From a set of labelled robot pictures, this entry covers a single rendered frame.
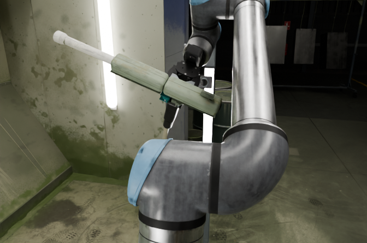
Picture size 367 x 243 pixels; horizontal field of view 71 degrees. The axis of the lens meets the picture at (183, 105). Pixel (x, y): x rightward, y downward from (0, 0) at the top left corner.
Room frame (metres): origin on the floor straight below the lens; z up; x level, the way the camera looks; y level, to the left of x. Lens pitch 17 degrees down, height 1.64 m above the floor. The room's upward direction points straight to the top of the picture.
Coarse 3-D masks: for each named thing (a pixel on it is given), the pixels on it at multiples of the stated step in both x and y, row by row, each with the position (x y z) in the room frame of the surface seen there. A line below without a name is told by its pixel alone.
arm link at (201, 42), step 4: (188, 40) 0.88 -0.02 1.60; (192, 40) 0.85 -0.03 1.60; (196, 40) 0.84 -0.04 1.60; (200, 40) 0.84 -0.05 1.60; (204, 40) 0.85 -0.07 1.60; (184, 44) 0.88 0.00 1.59; (196, 44) 0.83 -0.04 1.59; (200, 44) 0.83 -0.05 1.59; (204, 44) 0.84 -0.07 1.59; (208, 44) 0.85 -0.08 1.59; (184, 48) 0.85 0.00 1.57; (200, 48) 0.82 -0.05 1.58; (204, 48) 0.82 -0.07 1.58; (208, 48) 0.84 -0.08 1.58; (184, 52) 0.86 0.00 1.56; (204, 52) 0.83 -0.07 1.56; (208, 52) 0.83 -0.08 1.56; (208, 56) 0.83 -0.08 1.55; (208, 60) 0.84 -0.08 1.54; (204, 64) 0.86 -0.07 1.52
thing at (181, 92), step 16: (80, 48) 0.71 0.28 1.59; (112, 64) 0.68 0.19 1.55; (128, 64) 0.68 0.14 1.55; (144, 64) 0.69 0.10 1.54; (144, 80) 0.66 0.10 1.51; (160, 80) 0.65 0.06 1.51; (176, 80) 0.66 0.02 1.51; (176, 96) 0.65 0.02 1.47; (192, 96) 0.64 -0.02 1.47; (208, 96) 0.63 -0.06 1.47; (176, 112) 0.72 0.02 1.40; (208, 112) 0.64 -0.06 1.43
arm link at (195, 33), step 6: (192, 30) 0.90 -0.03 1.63; (198, 30) 0.87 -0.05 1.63; (210, 30) 0.87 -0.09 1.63; (216, 30) 0.89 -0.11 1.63; (192, 36) 0.88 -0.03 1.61; (198, 36) 0.86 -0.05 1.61; (204, 36) 0.86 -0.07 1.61; (210, 36) 0.87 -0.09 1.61; (216, 36) 0.90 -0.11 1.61; (210, 42) 0.86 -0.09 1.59; (216, 42) 0.91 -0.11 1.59
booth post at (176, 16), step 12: (168, 0) 2.31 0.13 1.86; (180, 0) 2.29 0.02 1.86; (168, 12) 2.31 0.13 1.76; (180, 12) 2.29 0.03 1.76; (168, 24) 2.31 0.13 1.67; (180, 24) 2.29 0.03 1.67; (168, 36) 2.31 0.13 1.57; (180, 36) 2.29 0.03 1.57; (168, 48) 2.31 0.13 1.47; (180, 48) 2.29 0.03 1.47; (168, 60) 2.31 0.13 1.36; (180, 60) 2.29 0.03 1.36; (180, 120) 2.29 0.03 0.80; (168, 132) 2.31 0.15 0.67; (180, 132) 2.29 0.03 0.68
